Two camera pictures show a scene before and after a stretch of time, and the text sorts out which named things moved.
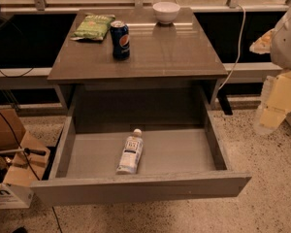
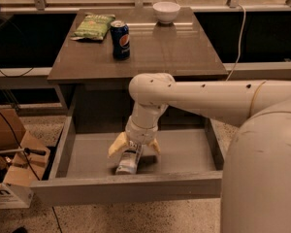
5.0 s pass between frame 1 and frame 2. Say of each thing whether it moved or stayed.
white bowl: stayed
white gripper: moved
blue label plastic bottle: stayed
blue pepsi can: stayed
